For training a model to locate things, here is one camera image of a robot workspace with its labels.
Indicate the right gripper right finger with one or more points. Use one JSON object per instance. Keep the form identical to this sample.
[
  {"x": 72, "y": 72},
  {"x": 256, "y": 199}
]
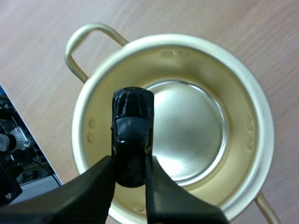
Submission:
[{"x": 168, "y": 200}]

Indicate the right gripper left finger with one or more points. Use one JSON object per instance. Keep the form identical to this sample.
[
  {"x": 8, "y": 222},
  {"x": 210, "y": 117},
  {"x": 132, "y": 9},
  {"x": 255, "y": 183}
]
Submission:
[{"x": 88, "y": 193}]

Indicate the small grey toy car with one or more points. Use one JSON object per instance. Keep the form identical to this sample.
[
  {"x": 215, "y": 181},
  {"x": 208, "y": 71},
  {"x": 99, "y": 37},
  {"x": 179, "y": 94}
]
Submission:
[{"x": 132, "y": 135}]

